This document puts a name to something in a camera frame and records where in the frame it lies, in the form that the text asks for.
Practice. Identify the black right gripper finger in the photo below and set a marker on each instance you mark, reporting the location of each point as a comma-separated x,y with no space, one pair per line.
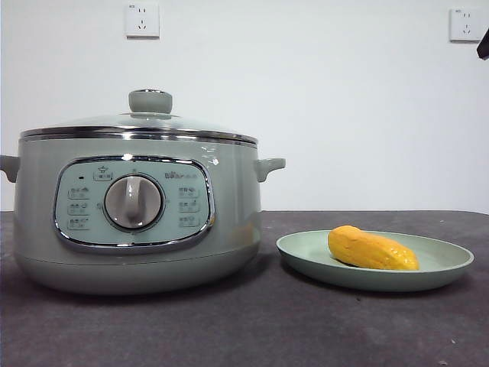
484,47

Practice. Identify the yellow corn cob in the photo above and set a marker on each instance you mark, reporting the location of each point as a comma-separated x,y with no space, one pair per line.
366,248

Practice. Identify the glass lid with green knob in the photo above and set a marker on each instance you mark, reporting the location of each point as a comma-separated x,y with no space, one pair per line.
153,122

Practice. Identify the pale green round plate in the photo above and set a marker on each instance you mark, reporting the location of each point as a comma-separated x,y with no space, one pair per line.
443,264

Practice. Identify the pale green electric steamer pot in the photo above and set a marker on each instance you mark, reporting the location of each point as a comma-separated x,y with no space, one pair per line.
229,214

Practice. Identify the grey round dial knob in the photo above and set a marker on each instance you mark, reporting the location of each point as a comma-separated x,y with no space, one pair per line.
133,202

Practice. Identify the white wall socket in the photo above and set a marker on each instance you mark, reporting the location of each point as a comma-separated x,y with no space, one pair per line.
142,21
464,25

